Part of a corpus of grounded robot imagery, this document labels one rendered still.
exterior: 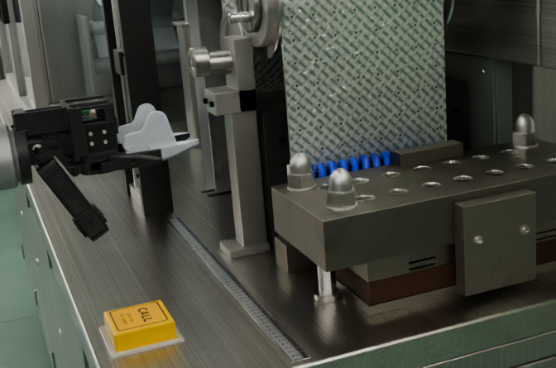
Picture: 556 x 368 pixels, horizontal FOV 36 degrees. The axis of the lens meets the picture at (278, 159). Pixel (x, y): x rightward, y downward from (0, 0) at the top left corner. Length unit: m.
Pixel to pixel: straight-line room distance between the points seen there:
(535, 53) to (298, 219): 0.40
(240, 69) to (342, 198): 0.28
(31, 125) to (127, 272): 0.29
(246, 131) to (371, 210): 0.28
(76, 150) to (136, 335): 0.22
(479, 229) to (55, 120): 0.50
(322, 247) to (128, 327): 0.23
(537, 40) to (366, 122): 0.25
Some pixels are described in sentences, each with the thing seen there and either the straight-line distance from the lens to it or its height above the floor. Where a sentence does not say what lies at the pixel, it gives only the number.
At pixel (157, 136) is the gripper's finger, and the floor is 1.11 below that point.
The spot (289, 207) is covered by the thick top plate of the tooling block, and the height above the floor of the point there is 1.02.
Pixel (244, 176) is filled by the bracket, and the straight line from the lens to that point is 1.18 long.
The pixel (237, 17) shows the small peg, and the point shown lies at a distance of 1.10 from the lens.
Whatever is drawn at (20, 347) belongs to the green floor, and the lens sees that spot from 3.20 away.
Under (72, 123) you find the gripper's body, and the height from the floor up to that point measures 1.14.
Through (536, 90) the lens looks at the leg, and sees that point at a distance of 1.46.
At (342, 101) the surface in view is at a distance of 1.12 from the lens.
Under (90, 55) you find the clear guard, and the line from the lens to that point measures 2.07.
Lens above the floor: 1.33
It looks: 15 degrees down
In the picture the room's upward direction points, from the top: 5 degrees counter-clockwise
